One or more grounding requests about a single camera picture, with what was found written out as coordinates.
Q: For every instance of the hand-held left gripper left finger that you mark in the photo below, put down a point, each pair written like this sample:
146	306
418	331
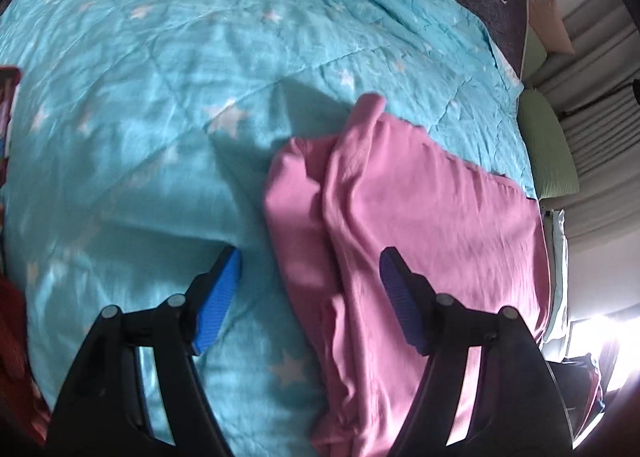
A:
217	302

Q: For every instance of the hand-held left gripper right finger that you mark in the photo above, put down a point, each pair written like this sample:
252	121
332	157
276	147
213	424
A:
400	302

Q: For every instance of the pink garment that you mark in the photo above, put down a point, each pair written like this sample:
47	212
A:
425	207

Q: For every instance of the white folded cloth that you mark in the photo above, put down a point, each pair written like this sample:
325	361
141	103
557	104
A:
559	277

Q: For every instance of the dark cloth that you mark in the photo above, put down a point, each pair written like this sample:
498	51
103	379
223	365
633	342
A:
580	387

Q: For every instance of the turquoise star-print blanket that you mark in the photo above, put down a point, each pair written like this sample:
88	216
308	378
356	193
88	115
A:
150	112

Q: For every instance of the red white patterned garment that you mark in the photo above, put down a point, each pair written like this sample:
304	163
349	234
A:
15	352

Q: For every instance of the large green pillow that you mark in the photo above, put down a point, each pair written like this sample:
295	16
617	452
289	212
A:
547	147

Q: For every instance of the small green pillow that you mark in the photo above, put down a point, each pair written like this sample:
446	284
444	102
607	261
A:
534	57

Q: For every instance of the dark red smartphone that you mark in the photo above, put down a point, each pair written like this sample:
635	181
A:
7	102

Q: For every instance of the grey pleated curtain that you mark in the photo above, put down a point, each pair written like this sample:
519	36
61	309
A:
600	87

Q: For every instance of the pink pillow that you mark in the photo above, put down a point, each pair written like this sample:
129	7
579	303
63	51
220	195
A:
552	24

